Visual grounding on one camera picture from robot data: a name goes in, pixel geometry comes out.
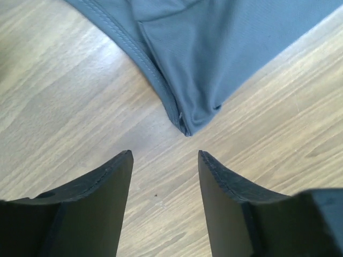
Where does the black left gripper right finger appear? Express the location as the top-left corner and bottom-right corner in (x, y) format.
(198, 151), (342, 256)

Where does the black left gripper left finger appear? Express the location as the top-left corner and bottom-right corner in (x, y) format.
(1, 150), (133, 256)

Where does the grey t shirt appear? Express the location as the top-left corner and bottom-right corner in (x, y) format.
(71, 0), (342, 137)

